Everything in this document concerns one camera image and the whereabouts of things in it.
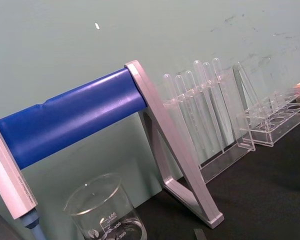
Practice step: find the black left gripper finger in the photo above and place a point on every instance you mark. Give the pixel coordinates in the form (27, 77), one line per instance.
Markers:
(200, 235)

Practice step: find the black table cloth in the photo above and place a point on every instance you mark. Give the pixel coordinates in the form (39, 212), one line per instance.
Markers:
(255, 200)

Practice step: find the clear acrylic test tube rack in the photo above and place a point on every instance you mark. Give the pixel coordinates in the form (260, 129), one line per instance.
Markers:
(222, 160)

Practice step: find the clear glass beaker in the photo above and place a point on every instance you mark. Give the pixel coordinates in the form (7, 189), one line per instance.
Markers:
(102, 215)

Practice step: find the low acrylic rack with holes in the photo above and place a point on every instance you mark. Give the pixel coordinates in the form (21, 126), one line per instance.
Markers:
(277, 122)

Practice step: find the clear plastic test tube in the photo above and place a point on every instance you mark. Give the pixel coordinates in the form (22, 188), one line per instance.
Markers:
(208, 72)
(191, 82)
(199, 72)
(170, 90)
(181, 87)
(218, 67)

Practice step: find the blue pipette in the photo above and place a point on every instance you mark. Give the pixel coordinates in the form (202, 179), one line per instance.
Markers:
(32, 227)

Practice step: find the blue and silver pipette stand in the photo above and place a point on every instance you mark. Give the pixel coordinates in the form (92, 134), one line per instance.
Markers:
(70, 117)

